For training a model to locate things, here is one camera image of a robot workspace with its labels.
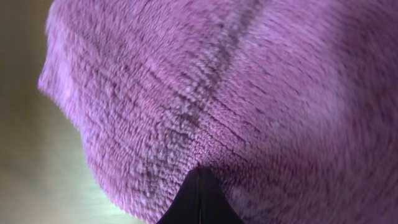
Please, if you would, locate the purple cloth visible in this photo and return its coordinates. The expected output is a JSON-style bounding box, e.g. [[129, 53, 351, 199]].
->
[[38, 0, 397, 223]]

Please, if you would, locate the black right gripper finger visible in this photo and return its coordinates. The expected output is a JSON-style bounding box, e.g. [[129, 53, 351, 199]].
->
[[157, 167, 243, 224]]

